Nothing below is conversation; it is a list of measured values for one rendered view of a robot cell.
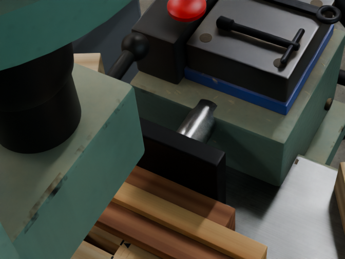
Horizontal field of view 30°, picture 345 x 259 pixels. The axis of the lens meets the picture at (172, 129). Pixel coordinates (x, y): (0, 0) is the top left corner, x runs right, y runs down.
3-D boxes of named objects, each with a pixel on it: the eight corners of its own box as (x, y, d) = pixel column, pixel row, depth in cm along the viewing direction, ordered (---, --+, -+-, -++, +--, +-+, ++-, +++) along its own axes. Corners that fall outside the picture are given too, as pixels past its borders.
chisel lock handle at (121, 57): (156, 52, 45) (153, 31, 44) (106, 116, 42) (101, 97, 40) (132, 43, 46) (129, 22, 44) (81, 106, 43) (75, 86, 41)
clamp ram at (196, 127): (259, 162, 54) (263, 91, 47) (218, 232, 50) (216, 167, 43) (166, 124, 57) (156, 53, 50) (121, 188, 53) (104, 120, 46)
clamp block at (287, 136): (338, 100, 62) (352, 32, 55) (282, 208, 55) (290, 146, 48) (202, 52, 67) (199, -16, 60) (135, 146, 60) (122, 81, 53)
